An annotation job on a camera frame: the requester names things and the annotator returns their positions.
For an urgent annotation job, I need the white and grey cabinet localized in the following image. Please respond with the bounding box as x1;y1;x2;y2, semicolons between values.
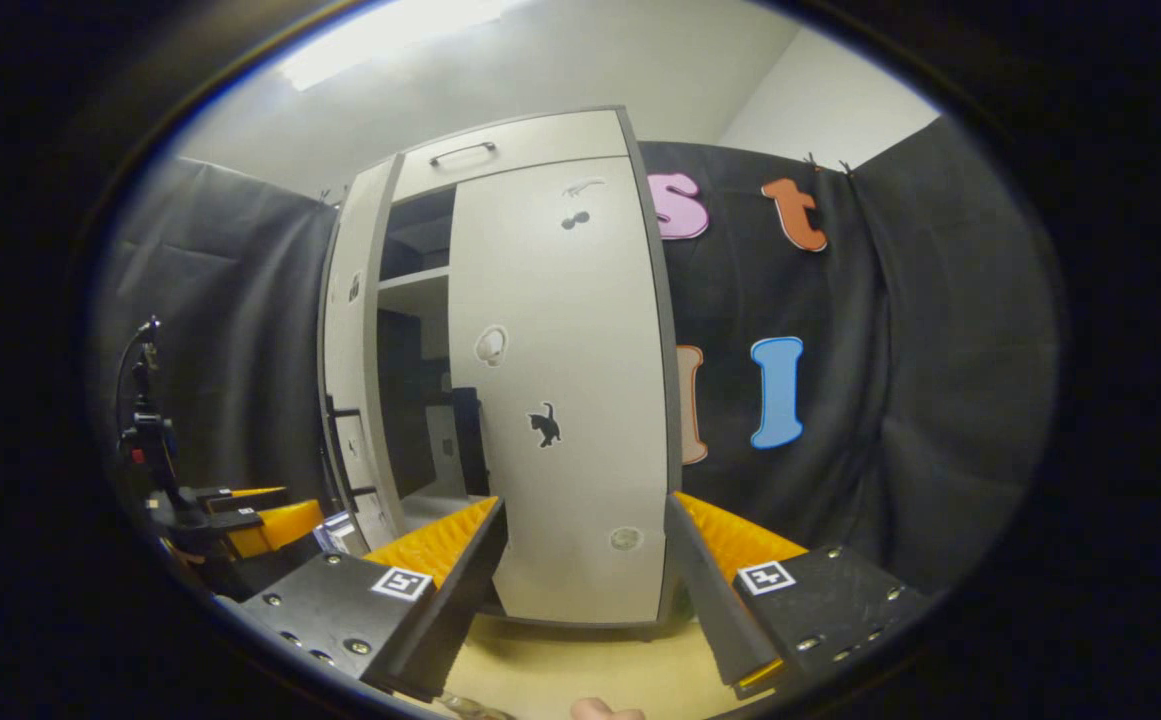
318;105;687;641

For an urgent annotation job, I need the black backdrop cloth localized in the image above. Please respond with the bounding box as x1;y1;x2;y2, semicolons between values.
90;115;1063;601

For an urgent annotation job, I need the white cabinet shelf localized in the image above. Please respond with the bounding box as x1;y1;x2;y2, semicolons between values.
401;490;473;533
377;265;452;293

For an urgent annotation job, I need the metal drawer handle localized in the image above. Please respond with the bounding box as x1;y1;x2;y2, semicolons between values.
427;140;499;168

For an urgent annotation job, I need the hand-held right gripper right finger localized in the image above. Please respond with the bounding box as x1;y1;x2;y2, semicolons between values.
663;492;931;701

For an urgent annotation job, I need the white cabinet drawer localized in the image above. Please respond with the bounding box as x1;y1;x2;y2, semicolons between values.
394;107;633;202

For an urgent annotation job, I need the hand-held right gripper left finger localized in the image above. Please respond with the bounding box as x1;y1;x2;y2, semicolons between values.
240;498;508;704

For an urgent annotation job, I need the small white box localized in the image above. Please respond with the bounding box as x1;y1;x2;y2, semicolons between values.
312;511;360;558

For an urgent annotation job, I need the white cabinet door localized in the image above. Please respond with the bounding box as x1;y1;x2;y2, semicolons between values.
317;153;407;553
447;153;683;627

